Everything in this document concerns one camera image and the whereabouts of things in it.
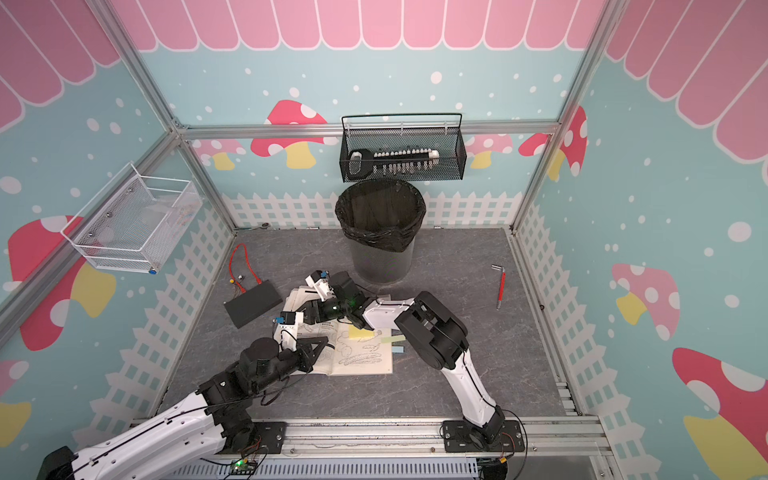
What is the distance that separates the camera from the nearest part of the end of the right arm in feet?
2.48

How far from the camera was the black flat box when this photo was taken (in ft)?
3.21

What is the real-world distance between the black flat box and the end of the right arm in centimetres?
26
